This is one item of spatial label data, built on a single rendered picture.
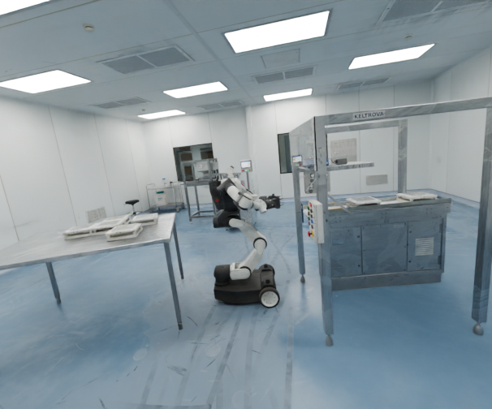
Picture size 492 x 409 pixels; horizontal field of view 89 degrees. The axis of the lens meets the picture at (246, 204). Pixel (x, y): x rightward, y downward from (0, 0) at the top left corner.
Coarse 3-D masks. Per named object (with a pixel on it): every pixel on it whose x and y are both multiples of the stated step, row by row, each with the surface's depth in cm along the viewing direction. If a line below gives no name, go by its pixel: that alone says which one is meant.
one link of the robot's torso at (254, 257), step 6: (258, 240) 249; (258, 246) 249; (264, 246) 250; (252, 252) 258; (258, 252) 251; (246, 258) 267; (252, 258) 257; (258, 258) 255; (240, 264) 266; (246, 264) 258; (252, 264) 258
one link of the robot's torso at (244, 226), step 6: (234, 222) 247; (240, 222) 247; (246, 222) 251; (240, 228) 249; (246, 228) 249; (252, 228) 251; (246, 234) 252; (252, 234) 252; (258, 234) 252; (252, 240) 253; (264, 240) 252
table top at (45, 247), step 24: (168, 216) 294; (24, 240) 249; (48, 240) 239; (72, 240) 230; (96, 240) 222; (120, 240) 214; (144, 240) 206; (168, 240) 206; (0, 264) 185; (24, 264) 185
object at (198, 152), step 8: (200, 144) 780; (208, 144) 775; (176, 152) 801; (184, 152) 796; (192, 152) 790; (200, 152) 785; (208, 152) 780; (176, 160) 807; (184, 160) 801; (192, 160) 796; (176, 168) 812; (184, 168) 807; (200, 176) 802; (208, 176) 797
